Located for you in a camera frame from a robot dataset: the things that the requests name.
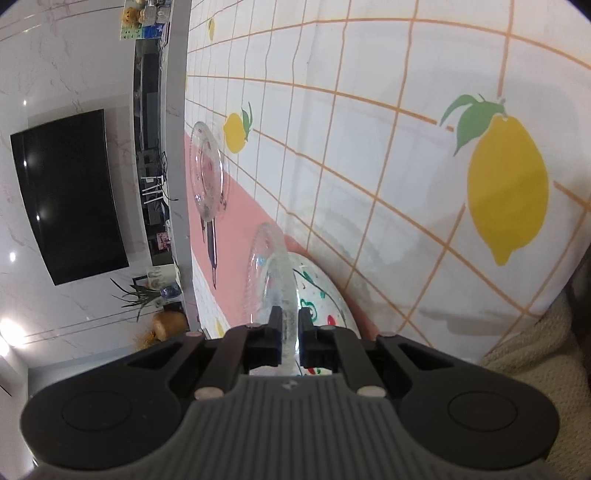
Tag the black television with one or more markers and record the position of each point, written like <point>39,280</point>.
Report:
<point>69,198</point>

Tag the marble television cabinet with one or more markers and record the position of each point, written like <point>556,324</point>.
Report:
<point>174,115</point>

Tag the beige knit blanket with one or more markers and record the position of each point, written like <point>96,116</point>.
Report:
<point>545,350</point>

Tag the clear glass flower-print plate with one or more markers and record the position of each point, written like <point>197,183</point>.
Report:
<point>272,272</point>
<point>207,170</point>

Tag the white fruit-print plate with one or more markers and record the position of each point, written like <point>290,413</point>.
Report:
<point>325,300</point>

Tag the white printed jar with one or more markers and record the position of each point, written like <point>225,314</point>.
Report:
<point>157,276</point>

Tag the green leafy plant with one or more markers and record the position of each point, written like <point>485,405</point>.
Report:
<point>136,295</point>

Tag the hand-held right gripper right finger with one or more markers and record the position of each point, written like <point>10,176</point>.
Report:
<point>305,334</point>

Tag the white router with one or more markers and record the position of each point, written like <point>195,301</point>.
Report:
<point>152,189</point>

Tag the teddy bear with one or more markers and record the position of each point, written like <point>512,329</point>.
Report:
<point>131,16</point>

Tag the dried flower bunch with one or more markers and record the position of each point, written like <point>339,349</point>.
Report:
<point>145,342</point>

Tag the pink photo card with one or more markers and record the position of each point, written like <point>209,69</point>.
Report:
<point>164,241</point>

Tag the gold vase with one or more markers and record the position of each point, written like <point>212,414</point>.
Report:
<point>170,324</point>

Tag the blue glass vase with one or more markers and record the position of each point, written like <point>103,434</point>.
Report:
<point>170,290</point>

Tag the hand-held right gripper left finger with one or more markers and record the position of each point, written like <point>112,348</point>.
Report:
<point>276,333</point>

